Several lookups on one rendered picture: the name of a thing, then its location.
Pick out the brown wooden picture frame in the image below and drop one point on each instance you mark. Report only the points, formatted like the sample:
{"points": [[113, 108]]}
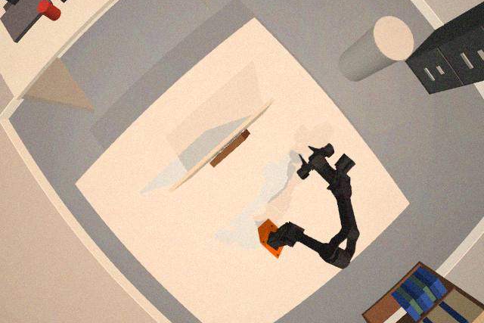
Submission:
{"points": [[231, 146]]}

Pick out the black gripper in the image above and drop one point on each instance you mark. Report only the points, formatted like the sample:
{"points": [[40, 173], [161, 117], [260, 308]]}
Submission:
{"points": [[303, 171]]}

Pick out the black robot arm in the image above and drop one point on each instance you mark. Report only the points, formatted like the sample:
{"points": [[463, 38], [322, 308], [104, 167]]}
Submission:
{"points": [[339, 184]]}

